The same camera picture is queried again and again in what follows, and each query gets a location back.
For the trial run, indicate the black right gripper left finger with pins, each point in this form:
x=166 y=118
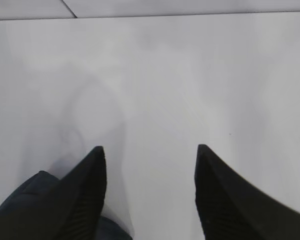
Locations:
x=70 y=210

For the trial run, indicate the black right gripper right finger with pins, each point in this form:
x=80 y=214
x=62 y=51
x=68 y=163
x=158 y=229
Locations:
x=231 y=208

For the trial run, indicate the dark navy fabric lunch bag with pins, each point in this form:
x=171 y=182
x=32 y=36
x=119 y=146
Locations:
x=38 y=185

